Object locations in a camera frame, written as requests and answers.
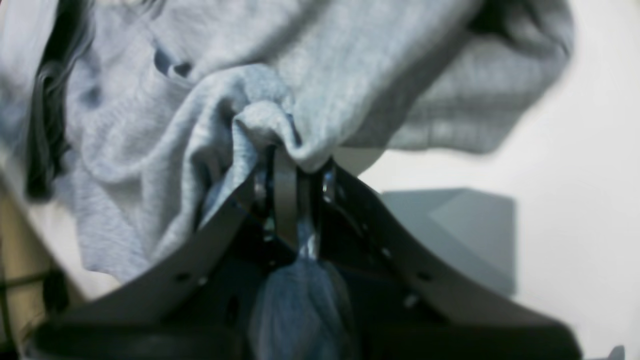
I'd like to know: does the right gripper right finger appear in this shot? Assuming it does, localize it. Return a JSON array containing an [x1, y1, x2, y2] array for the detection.
[[312, 161, 582, 360]]

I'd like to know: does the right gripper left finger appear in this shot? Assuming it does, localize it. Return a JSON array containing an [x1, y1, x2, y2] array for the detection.
[[25, 147, 298, 360]]

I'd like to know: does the grey T-shirt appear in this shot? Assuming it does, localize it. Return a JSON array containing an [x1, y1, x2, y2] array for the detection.
[[1, 0, 574, 360]]

